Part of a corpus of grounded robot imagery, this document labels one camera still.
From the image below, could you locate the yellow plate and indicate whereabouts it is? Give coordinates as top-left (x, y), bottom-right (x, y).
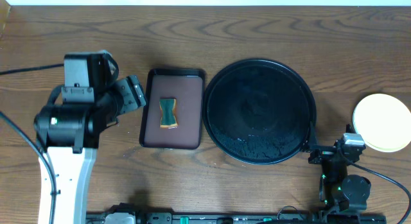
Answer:
top-left (353, 94), bottom-right (410, 153)

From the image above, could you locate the green orange sponge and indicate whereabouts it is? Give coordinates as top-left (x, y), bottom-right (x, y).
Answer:
top-left (159, 98), bottom-right (178, 128)

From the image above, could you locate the round black tray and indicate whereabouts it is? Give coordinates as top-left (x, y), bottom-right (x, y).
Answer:
top-left (202, 58), bottom-right (317, 165)

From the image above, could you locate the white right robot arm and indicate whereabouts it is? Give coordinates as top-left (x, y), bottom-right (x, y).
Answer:
top-left (302, 124), bottom-right (371, 222)

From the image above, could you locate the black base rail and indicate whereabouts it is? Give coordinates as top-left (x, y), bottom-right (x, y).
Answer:
top-left (85, 203), bottom-right (387, 224)

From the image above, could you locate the rectangular brown tray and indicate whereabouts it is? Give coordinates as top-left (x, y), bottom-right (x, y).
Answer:
top-left (139, 68), bottom-right (205, 150)

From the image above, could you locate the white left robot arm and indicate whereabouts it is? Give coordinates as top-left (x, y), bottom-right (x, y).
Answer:
top-left (34, 75), bottom-right (146, 223)

